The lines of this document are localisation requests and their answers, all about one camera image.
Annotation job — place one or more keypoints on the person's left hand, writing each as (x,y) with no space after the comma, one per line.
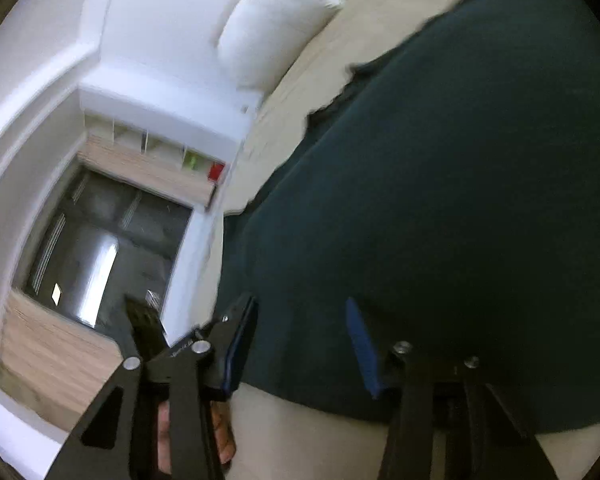
(225,435)

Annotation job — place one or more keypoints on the dark window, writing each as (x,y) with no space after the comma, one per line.
(105,250)

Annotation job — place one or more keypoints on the red box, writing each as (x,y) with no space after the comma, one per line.
(216,171)

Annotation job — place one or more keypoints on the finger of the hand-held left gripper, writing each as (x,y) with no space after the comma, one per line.
(145,327)
(190,345)

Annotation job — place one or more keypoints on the white pillow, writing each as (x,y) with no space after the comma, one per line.
(270,30)

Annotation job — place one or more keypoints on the dark green sweater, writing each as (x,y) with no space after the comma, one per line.
(430,185)

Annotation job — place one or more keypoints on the green box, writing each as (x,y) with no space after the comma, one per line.
(191,161)

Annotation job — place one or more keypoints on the white window ledge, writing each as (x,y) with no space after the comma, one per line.
(200,260)

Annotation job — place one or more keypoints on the bed with beige sheet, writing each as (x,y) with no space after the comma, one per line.
(305,450)

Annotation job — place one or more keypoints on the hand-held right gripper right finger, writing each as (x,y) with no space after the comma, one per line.
(362,350)

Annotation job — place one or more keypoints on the white wall shelf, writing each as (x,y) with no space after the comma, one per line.
(150,142)

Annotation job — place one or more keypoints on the beige curtain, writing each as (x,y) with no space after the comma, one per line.
(55,360)
(145,170)

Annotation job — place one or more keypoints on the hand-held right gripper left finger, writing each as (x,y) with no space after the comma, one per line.
(239,350)

